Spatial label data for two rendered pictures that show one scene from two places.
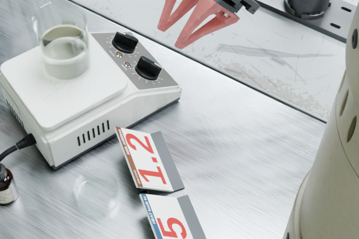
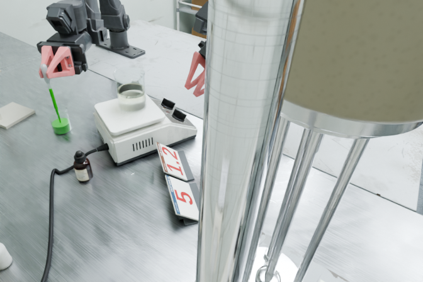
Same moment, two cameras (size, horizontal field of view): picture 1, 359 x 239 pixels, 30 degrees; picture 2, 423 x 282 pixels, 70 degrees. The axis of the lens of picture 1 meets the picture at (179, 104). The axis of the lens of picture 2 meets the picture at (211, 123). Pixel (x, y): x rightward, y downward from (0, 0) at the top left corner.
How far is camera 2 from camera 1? 27 cm
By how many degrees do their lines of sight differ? 17
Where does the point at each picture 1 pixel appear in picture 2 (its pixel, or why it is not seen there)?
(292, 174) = not seen: hidden behind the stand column
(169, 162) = (186, 165)
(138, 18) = (178, 102)
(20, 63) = (106, 104)
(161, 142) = (182, 155)
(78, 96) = (136, 119)
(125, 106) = (163, 130)
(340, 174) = not seen: outside the picture
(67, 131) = (126, 138)
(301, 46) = not seen: hidden behind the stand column
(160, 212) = (177, 187)
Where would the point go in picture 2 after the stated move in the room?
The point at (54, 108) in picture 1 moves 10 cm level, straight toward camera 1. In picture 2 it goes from (120, 124) to (121, 157)
